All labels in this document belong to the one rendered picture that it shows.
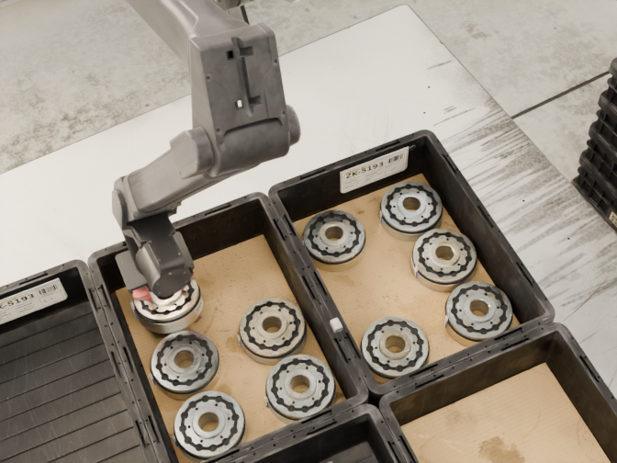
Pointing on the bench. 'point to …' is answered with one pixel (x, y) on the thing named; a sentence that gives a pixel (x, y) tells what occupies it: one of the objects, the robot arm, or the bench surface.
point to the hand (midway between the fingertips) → (164, 290)
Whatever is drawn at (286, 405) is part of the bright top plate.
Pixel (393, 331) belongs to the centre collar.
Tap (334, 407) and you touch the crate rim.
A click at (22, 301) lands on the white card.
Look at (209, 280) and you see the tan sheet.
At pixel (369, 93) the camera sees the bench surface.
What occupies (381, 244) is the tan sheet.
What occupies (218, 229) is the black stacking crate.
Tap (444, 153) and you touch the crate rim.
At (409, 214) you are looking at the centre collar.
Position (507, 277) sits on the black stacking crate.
